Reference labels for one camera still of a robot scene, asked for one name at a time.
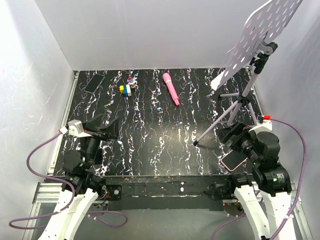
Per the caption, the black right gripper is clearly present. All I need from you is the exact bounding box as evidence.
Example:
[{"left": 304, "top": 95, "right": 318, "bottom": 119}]
[{"left": 215, "top": 119, "right": 260, "bottom": 164}]

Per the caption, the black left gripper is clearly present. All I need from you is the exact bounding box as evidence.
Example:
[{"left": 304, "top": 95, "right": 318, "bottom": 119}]
[{"left": 80, "top": 113, "right": 119, "bottom": 168}]

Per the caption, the black smartphone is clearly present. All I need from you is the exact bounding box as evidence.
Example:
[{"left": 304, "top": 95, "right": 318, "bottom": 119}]
[{"left": 220, "top": 149, "right": 248, "bottom": 171}]

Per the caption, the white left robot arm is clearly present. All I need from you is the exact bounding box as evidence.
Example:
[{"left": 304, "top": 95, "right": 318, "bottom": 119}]
[{"left": 40, "top": 114, "right": 119, "bottom": 240}]

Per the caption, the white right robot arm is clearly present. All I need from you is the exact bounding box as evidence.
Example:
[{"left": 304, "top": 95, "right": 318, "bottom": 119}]
[{"left": 217, "top": 117, "right": 297, "bottom": 240}]

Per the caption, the dark phone blue case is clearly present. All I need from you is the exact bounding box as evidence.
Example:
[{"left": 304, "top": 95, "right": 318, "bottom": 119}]
[{"left": 84, "top": 74, "right": 105, "bottom": 94}]

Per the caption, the colourful toy block stack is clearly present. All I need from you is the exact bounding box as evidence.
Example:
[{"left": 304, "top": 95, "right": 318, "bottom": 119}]
[{"left": 119, "top": 84, "right": 132, "bottom": 97}]

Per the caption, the small toy figure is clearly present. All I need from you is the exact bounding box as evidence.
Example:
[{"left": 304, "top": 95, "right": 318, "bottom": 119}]
[{"left": 127, "top": 77, "right": 137, "bottom": 89}]

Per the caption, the pink cylindrical wand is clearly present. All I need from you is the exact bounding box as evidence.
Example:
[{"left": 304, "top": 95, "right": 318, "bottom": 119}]
[{"left": 162, "top": 72, "right": 180, "bottom": 106}]

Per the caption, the purple music stand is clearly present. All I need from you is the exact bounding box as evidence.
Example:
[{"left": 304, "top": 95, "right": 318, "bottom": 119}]
[{"left": 193, "top": 0, "right": 302, "bottom": 146}]

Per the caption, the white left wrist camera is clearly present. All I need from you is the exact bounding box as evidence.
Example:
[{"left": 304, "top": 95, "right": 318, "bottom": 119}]
[{"left": 59, "top": 120, "right": 92, "bottom": 138}]

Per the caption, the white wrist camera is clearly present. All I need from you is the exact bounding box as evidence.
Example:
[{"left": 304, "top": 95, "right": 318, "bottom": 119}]
[
  {"left": 59, "top": 120, "right": 92, "bottom": 138},
  {"left": 249, "top": 115, "right": 272, "bottom": 134}
]

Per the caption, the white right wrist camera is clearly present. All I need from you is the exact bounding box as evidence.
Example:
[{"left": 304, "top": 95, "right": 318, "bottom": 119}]
[{"left": 249, "top": 115, "right": 272, "bottom": 134}]

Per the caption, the aluminium frame rail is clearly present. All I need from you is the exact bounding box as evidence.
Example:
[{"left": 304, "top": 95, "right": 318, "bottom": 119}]
[{"left": 22, "top": 71, "right": 80, "bottom": 240}]

